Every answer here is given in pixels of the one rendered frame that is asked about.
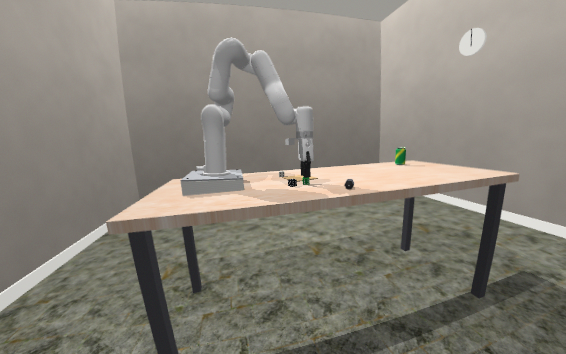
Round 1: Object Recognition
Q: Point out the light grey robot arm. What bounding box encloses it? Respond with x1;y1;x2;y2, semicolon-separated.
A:
197;38;313;176

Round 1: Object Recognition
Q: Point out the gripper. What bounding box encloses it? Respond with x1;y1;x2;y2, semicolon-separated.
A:
298;138;314;178

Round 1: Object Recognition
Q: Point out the tan square mat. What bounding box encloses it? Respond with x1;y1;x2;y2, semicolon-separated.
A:
282;175;318;182

